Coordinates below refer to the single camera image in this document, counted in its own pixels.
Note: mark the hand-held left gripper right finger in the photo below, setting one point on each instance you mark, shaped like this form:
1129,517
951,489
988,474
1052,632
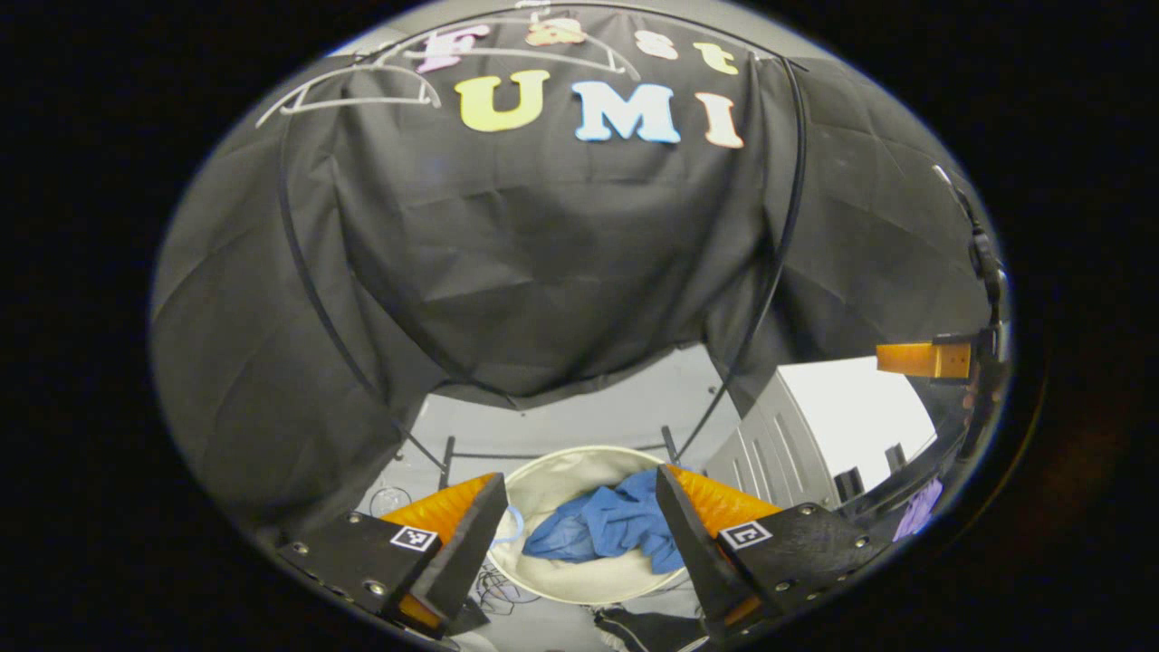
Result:
697,552

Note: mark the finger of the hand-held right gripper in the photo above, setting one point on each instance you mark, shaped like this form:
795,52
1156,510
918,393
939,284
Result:
919,359

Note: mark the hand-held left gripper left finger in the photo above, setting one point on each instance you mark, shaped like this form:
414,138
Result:
471,561

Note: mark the beige round laundry hamper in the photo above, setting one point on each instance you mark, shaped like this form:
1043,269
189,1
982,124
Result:
561,480

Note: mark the black metal clothes rack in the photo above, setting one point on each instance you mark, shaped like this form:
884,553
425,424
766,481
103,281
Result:
299,263

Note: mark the white plastic clothes hanger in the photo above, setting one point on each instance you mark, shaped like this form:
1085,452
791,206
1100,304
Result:
543,52
362,101

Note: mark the black glove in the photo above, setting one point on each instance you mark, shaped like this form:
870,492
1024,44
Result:
652,629

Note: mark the grey white cabinet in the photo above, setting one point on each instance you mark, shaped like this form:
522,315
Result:
770,444

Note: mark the purple cloth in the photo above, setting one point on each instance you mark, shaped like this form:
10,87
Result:
919,509

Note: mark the black backdrop cloth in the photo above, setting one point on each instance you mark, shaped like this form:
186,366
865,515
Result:
543,254

